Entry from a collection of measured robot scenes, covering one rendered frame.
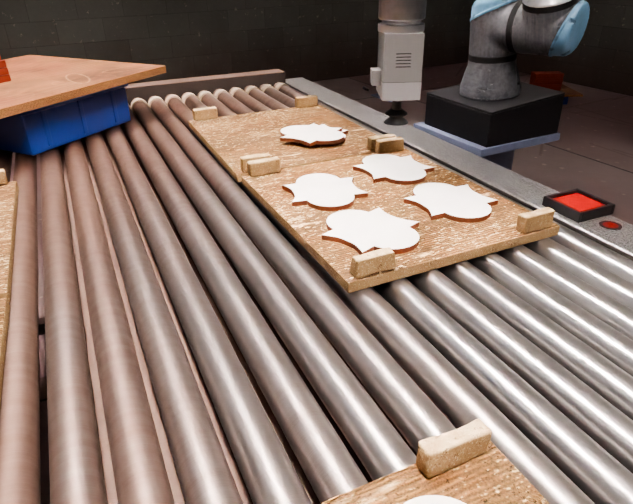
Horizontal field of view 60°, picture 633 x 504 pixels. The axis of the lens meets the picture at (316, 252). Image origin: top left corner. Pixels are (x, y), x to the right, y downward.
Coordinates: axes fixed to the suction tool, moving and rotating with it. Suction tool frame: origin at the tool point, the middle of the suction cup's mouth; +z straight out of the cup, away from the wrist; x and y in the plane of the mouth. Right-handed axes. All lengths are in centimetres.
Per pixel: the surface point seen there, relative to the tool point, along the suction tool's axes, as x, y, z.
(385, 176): -2.1, 5.0, 8.1
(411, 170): 2.9, 2.3, 8.1
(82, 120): -67, -30, 6
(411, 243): -1.9, 30.1, 8.1
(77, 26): -220, -437, 29
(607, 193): 163, -204, 103
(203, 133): -39.0, -26.3, 9.0
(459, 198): 8.3, 15.3, 8.1
